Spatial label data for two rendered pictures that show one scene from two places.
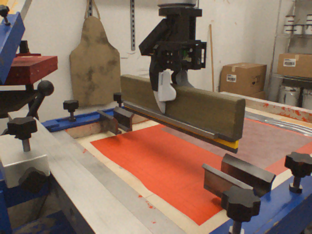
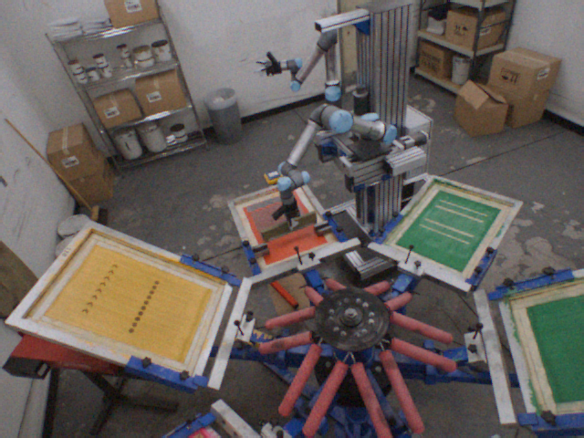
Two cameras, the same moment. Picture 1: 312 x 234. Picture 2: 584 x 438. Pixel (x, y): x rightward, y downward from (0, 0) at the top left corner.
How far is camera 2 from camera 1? 207 cm
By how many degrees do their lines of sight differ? 60
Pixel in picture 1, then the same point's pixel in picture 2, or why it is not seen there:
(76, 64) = not seen: outside the picture
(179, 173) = (303, 241)
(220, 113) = (312, 217)
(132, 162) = (290, 252)
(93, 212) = (334, 251)
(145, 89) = (279, 229)
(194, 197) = (317, 240)
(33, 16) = not seen: outside the picture
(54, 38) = not seen: outside the picture
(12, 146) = (308, 263)
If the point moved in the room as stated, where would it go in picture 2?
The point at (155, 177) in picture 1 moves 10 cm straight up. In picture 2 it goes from (303, 246) to (301, 235)
